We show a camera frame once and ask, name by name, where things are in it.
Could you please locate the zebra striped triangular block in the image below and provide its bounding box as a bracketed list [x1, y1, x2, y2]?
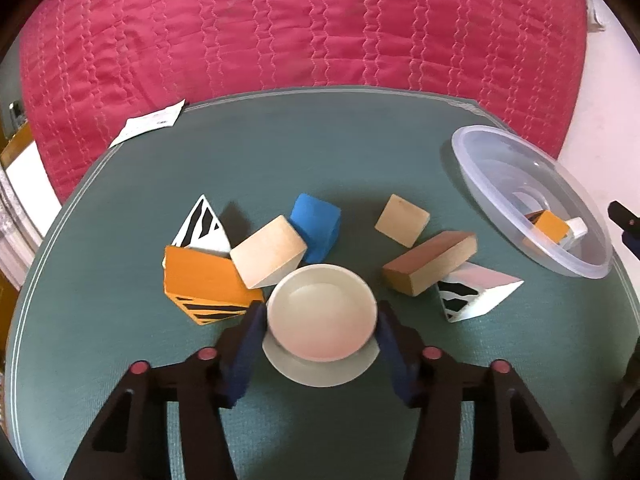
[172, 194, 232, 256]

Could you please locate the small plain wooden block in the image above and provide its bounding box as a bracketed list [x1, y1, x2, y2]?
[375, 193, 431, 248]

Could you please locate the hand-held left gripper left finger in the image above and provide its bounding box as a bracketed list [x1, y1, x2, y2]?
[62, 302, 268, 480]

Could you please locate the blue block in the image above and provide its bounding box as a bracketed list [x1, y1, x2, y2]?
[290, 193, 342, 263]

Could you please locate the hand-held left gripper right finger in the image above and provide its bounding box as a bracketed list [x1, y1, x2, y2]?
[377, 302, 576, 480]

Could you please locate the clear plastic bowl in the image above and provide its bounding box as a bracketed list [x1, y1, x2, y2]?
[451, 125, 614, 279]

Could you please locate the wooden furniture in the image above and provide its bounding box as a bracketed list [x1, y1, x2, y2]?
[0, 100, 36, 167]

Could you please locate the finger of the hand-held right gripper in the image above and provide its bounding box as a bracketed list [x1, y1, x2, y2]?
[608, 200, 640, 242]

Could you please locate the small orange block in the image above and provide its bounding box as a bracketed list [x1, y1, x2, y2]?
[525, 210, 571, 246]

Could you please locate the white cloth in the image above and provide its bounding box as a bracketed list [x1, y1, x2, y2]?
[0, 147, 63, 288]

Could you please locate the long brown wooden block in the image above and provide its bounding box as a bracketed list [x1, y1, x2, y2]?
[382, 231, 478, 297]

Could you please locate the plain beige wooden block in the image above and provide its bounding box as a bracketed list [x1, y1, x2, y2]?
[230, 215, 307, 289]

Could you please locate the red quilted blanket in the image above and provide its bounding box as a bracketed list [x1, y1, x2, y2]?
[15, 0, 588, 201]

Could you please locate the small white block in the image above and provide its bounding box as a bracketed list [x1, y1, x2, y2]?
[565, 216, 588, 250]

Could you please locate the pink zebra striped block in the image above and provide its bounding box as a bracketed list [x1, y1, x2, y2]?
[437, 261, 525, 322]

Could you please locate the large orange striped block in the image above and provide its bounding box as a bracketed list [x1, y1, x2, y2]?
[164, 245, 265, 327]

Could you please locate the white paper tag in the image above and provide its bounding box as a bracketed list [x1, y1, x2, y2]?
[109, 100, 187, 148]

